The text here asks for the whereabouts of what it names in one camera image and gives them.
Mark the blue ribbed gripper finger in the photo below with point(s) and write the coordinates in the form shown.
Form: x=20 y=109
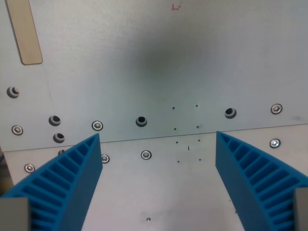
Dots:
x=243 y=173
x=72 y=178

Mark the silver screw with washer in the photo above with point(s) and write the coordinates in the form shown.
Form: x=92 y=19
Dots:
x=276 y=108
x=146 y=155
x=17 y=130
x=106 y=158
x=29 y=168
x=97 y=125
x=275 y=143

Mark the light wooden flat strip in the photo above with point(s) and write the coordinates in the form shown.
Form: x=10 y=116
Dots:
x=25 y=33

